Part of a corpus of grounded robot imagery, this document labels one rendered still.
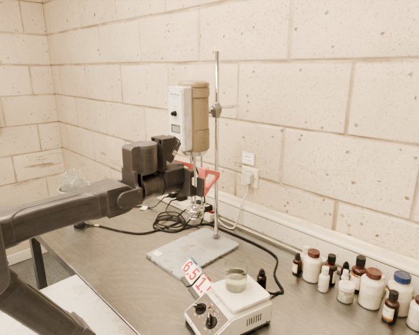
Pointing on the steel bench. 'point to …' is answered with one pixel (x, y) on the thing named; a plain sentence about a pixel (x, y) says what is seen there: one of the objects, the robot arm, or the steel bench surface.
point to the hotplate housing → (246, 321)
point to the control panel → (207, 316)
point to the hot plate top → (231, 300)
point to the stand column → (216, 145)
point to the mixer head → (190, 115)
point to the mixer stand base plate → (212, 253)
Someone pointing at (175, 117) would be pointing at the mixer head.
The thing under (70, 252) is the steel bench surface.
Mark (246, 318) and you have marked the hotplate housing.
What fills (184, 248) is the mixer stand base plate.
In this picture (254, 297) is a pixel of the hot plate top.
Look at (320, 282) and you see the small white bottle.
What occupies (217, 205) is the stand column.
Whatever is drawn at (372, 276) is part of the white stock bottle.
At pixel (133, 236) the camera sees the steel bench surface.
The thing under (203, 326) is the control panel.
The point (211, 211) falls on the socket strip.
